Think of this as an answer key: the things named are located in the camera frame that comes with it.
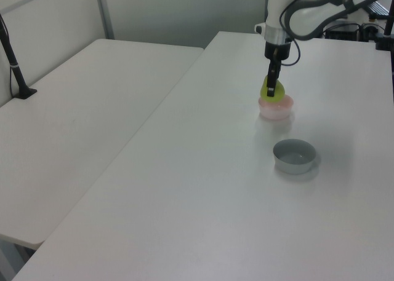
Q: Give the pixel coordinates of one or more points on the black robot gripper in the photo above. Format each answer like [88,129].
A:
[278,51]

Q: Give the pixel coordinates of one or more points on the green pear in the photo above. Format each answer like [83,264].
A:
[279,92]

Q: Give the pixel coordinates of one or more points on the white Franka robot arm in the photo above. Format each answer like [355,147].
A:
[274,4]

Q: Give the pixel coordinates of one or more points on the pink plastic bowl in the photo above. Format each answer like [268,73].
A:
[274,113]

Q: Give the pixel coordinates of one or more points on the grey plastic bowl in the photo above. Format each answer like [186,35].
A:
[294,167]

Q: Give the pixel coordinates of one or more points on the black electronics box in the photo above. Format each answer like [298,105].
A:
[341,32]

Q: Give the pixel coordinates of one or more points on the black pole with clamp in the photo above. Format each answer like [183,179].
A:
[386,38]

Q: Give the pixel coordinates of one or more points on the black keyboard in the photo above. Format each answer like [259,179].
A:
[378,8]

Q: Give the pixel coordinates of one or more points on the white side table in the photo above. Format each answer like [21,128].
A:
[77,109]

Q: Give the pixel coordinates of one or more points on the grey metal partition post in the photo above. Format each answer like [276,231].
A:
[104,13]

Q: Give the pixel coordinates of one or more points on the black camera stand pole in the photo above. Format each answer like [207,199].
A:
[15,73]

